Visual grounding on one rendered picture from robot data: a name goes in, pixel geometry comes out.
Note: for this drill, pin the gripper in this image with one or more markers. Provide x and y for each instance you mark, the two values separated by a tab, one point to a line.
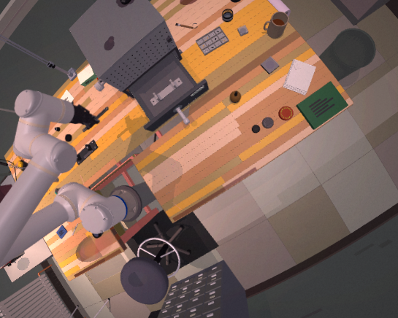
81	114

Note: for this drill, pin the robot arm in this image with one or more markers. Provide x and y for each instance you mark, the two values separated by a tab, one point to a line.
36	156

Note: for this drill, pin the black clamp tool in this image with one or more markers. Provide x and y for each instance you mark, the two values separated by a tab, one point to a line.
86	152

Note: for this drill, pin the white spanner cradle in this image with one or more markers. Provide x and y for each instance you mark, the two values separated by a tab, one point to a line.
165	92

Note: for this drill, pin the dark grey cabinet drawer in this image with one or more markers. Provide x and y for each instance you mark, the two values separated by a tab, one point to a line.
172	96

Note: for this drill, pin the grey tool cabinet body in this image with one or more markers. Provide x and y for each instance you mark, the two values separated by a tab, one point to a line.
125	39

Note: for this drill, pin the silver lock knob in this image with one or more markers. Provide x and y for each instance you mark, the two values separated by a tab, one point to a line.
182	115

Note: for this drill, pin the grey compartment tray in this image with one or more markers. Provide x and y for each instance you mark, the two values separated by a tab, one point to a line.
212	40

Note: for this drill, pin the grey small-drawer cabinet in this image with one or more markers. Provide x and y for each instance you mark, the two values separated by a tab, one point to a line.
202	292

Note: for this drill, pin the small black round cap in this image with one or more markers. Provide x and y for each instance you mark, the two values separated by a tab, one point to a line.
68	137

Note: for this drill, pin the small grey clamp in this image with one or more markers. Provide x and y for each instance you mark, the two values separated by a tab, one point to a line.
100	85

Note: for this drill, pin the white paper slip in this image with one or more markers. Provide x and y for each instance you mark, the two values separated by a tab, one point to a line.
66	95

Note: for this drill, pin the green and white box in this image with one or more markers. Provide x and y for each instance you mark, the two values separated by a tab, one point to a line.
86	75

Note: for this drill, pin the grey lamp boom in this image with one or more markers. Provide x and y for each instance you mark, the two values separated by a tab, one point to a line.
26	51

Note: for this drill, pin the small blue square chip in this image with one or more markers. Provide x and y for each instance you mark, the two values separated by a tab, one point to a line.
62	231

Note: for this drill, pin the brown pear-shaped blower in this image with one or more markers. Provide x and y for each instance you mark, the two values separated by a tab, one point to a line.
235	97

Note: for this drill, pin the black floor mat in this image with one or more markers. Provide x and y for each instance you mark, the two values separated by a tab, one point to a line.
198	232

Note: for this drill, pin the white sheet with circle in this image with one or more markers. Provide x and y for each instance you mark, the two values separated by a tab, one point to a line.
27	262

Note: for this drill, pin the grey round stool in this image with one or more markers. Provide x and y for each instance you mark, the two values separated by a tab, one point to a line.
144	280

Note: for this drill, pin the small grey cube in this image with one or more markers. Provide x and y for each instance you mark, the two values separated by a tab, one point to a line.
242	30

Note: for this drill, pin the grey round cap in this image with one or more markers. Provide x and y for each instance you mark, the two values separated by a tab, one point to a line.
267	122

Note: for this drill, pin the grey square block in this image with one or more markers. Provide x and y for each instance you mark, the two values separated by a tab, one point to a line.
270	65

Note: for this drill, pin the grey ribbed radiator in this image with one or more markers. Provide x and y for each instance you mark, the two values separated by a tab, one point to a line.
32	298

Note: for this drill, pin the red round tin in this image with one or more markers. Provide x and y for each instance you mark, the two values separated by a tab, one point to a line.
285	113

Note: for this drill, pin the beige mug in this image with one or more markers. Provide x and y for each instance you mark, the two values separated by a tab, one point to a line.
277	25

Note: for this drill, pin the white notepad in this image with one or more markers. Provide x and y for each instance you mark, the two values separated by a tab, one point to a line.
299	77

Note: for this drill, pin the white paper roll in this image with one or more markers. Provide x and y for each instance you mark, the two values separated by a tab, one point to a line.
281	6

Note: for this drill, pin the green book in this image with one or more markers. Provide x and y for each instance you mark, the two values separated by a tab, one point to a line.
322	105

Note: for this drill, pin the dark green waste bin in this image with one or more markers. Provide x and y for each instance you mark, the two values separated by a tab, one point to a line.
353	49

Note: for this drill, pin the red metal frame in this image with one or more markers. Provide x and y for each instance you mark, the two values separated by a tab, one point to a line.
127	172

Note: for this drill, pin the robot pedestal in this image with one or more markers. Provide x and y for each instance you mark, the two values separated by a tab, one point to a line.
134	202

